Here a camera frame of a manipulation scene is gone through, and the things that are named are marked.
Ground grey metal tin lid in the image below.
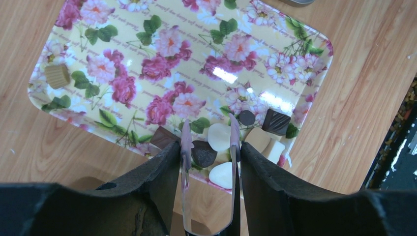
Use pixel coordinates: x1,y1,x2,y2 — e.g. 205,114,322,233
280,0,315,7

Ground floral patterned tray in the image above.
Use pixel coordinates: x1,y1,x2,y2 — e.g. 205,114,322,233
27,0,334,190

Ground brown rectangular chocolate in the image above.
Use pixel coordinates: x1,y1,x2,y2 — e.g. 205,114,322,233
150,126,180,149

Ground dark oval chocolate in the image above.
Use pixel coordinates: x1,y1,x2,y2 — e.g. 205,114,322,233
191,140,217,168

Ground tan square chocolate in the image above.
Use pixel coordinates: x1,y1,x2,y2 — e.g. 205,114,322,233
244,127,271,153

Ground dark ridged square chocolate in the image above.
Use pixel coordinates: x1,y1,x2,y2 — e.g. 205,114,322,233
262,109,291,136

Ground white heart chocolate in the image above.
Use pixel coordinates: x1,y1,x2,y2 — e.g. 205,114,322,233
208,123,231,152

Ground pink silicone tongs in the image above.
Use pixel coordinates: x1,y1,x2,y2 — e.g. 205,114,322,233
180,114,241,236

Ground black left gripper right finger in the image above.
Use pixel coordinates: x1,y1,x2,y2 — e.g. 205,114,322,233
240,142,417,236

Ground white swirl round chocolate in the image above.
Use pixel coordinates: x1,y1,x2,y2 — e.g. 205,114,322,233
208,162,233,189

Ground small dark round chocolate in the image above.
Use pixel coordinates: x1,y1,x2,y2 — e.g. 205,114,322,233
238,110,256,126

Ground white rectangular chocolate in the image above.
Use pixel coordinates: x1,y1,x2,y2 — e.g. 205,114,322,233
261,139,285,164

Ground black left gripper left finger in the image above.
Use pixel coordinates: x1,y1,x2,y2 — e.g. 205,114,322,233
0,141,180,236

